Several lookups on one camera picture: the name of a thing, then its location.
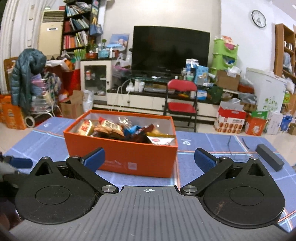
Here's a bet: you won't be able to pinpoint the orange cardboard box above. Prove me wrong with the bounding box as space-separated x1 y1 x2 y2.
63 110 178 178

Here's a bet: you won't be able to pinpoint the white tv stand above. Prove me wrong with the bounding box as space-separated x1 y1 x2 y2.
106 79 219 121

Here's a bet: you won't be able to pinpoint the blue snack packet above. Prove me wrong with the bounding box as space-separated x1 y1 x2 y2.
123 125 141 137

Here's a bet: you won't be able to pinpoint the dark green puffer jacket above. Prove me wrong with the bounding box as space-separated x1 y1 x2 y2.
10 48 47 114

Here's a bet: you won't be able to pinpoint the black eyeglass case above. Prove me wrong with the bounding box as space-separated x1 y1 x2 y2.
256 144 285 172

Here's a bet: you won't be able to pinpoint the red biscuit snack packet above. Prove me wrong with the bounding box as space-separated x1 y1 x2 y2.
92 118 125 140

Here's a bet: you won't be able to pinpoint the brown cardboard box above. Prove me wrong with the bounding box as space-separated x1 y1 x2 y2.
216 70 240 91

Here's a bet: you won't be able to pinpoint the wooden shelf unit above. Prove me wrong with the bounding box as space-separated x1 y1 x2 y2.
273 24 295 83

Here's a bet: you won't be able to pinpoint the orange paper gift bag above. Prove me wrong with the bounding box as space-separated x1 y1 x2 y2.
3 102 27 130

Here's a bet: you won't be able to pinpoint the brown snack packet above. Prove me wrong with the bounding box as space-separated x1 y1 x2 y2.
130 124 154 143

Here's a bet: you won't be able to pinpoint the green stacked storage bins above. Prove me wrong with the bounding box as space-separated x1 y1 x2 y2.
209 37 239 75

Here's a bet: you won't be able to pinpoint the round wall clock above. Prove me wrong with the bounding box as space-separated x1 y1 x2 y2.
251 10 266 28

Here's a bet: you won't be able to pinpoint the black flat screen television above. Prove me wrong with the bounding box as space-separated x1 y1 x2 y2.
132 26 210 74

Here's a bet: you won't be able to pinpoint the dark bookshelf with books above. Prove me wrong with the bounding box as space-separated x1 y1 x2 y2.
60 1 99 55

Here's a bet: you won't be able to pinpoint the white glass door cabinet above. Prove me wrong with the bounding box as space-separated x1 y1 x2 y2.
80 59 112 101

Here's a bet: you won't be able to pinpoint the wire laundry cart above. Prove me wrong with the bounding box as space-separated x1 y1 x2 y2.
29 72 62 116

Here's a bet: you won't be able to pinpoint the red folding chair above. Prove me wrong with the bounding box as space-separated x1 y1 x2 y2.
163 79 198 132

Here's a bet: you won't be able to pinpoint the red white carton box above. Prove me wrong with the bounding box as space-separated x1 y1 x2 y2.
214 107 247 134

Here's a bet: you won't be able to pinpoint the white mini fridge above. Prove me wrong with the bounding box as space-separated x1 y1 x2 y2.
245 68 287 113

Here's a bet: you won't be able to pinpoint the white air conditioner unit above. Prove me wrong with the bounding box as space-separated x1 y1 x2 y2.
38 10 64 59

